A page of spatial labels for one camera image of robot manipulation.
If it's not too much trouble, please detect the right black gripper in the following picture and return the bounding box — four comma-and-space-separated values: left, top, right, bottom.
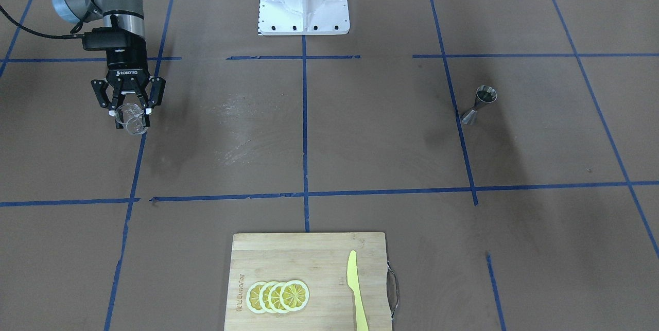
90, 47, 166, 117

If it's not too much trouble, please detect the clear glass shaker cup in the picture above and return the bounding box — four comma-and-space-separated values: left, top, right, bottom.
114, 103, 150, 135

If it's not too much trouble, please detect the steel measuring jigger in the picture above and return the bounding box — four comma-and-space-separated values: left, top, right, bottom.
460, 85, 497, 125

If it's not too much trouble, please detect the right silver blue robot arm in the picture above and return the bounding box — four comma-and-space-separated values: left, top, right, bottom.
51, 0, 166, 115

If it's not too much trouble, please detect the wooden cutting board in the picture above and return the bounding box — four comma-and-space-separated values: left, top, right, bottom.
223, 232, 393, 330

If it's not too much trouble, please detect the yellow plastic knife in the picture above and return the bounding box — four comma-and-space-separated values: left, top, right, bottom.
346, 250, 369, 330

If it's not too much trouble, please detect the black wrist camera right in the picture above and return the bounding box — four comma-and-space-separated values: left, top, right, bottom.
82, 27, 133, 51

